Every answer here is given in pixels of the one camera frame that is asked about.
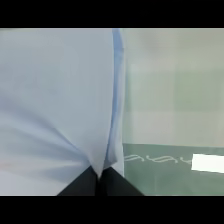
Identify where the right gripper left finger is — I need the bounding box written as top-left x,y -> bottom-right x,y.
57,165 -> 100,197

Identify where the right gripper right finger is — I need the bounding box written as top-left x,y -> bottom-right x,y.
98,166 -> 145,197

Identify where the light blue shirt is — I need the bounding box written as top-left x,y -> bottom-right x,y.
0,28 -> 127,197

